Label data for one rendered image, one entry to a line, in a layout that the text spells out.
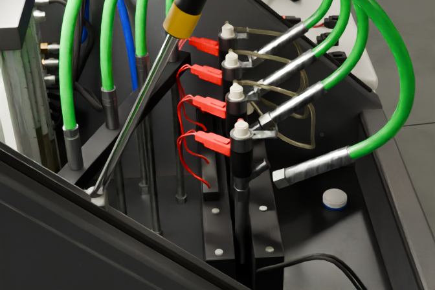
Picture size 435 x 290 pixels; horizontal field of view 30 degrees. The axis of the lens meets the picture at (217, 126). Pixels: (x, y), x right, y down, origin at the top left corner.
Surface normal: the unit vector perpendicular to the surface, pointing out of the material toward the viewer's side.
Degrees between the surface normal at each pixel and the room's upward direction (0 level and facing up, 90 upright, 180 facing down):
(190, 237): 0
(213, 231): 0
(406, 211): 0
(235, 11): 90
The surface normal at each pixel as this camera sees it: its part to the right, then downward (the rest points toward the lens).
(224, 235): -0.02, -0.81
